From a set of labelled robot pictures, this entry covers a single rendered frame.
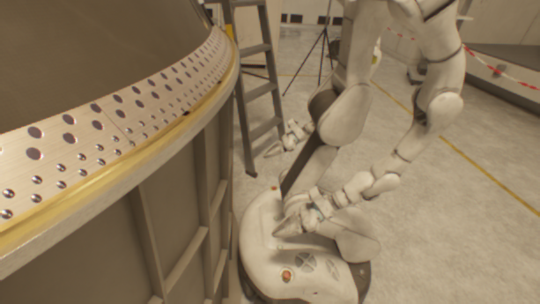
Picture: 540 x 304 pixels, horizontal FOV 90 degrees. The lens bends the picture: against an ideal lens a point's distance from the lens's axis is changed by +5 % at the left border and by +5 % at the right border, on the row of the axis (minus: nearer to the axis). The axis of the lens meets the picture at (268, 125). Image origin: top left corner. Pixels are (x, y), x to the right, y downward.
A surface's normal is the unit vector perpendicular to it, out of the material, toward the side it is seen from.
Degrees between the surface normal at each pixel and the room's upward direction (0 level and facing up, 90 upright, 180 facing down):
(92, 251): 90
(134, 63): 62
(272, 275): 39
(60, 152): 43
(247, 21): 90
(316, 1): 90
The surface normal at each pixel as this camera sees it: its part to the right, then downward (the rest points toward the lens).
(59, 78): 0.84, -0.17
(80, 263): 0.89, 0.29
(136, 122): 0.69, -0.46
